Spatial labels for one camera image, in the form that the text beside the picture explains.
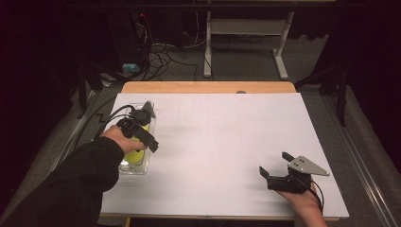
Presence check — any bundle of floor cables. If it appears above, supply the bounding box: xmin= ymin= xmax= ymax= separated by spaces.
xmin=138 ymin=12 xmax=216 ymax=82

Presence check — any clear plastic container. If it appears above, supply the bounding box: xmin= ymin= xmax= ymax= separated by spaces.
xmin=118 ymin=100 xmax=158 ymax=176

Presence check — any person's right hand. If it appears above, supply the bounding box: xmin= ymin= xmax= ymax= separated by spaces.
xmin=276 ymin=185 xmax=329 ymax=227

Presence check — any aluminium floor rail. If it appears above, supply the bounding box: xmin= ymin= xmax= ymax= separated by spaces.
xmin=18 ymin=89 xmax=98 ymax=202
xmin=320 ymin=94 xmax=401 ymax=227

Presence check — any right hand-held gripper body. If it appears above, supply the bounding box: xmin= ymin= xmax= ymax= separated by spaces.
xmin=266 ymin=155 xmax=331 ymax=195

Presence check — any black metal stand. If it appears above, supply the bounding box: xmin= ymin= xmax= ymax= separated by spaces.
xmin=76 ymin=61 xmax=127 ymax=120
xmin=295 ymin=61 xmax=349 ymax=128

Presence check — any white metal desk frame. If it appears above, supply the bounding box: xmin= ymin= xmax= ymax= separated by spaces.
xmin=202 ymin=10 xmax=296 ymax=81

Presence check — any white board sheet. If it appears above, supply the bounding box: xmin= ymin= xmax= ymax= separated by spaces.
xmin=99 ymin=92 xmax=350 ymax=219

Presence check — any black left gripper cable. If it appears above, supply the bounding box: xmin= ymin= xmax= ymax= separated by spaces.
xmin=73 ymin=96 xmax=137 ymax=152

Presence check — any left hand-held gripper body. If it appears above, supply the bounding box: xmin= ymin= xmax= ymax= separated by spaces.
xmin=120 ymin=100 xmax=158 ymax=149

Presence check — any wooden table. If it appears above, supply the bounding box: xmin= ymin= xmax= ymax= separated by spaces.
xmin=99 ymin=80 xmax=342 ymax=222

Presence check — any person's left hand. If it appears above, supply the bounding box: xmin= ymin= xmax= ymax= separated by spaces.
xmin=100 ymin=125 xmax=148 ymax=155

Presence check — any dark computer tower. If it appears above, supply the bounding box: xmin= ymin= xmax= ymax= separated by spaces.
xmin=106 ymin=9 xmax=149 ymax=68

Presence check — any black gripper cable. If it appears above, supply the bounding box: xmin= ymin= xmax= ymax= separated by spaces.
xmin=73 ymin=96 xmax=137 ymax=152
xmin=309 ymin=179 xmax=325 ymax=216

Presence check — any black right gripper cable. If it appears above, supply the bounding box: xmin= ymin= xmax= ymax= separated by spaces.
xmin=309 ymin=179 xmax=325 ymax=216

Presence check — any small blue object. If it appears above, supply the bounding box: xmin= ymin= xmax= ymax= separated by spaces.
xmin=122 ymin=62 xmax=141 ymax=73

